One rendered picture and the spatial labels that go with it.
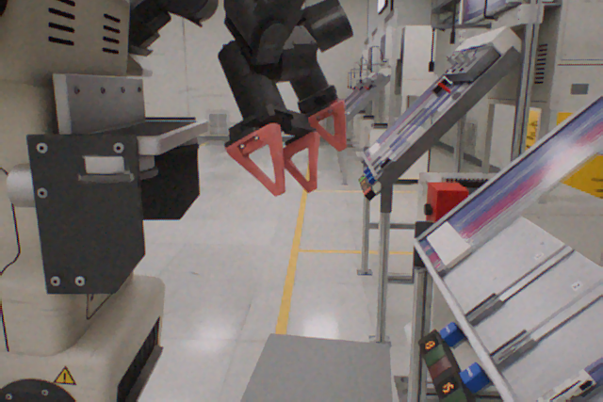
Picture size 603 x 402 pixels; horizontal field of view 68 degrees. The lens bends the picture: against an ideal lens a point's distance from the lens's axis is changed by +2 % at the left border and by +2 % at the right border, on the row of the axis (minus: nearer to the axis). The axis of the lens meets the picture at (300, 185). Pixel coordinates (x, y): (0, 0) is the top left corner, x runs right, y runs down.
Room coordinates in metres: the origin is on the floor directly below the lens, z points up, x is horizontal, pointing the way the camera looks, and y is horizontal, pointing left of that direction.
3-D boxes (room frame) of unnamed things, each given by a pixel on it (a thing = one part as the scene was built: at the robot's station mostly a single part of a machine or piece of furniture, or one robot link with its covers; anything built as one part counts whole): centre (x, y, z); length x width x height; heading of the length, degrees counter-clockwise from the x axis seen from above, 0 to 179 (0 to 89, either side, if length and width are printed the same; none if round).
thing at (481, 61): (2.10, -0.79, 0.66); 1.01 x 0.73 x 1.31; 87
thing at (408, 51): (5.35, -1.11, 0.95); 1.36 x 0.82 x 1.90; 87
